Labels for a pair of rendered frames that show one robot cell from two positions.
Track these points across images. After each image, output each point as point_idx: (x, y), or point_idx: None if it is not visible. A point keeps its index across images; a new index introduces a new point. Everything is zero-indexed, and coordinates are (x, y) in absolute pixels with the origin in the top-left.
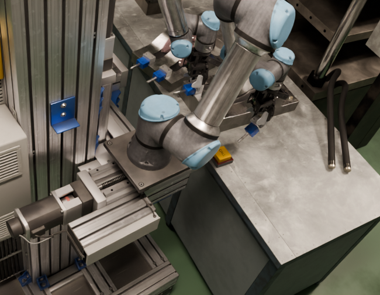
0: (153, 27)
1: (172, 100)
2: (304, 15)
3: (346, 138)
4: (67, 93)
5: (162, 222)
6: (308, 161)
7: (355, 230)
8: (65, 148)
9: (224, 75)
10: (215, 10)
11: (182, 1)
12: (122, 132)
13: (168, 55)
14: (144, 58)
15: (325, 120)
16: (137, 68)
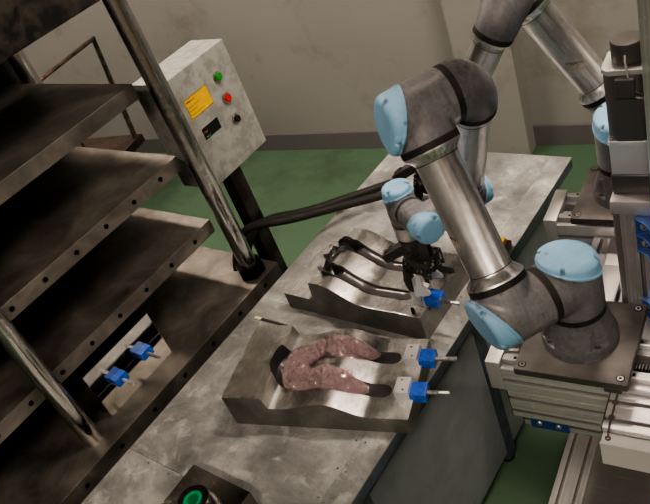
0: (288, 475)
1: (600, 111)
2: (165, 277)
3: (355, 191)
4: None
5: (514, 464)
6: None
7: None
8: None
9: (574, 29)
10: (518, 30)
11: (166, 496)
12: (605, 267)
13: (371, 379)
14: (412, 390)
15: (327, 228)
16: (379, 479)
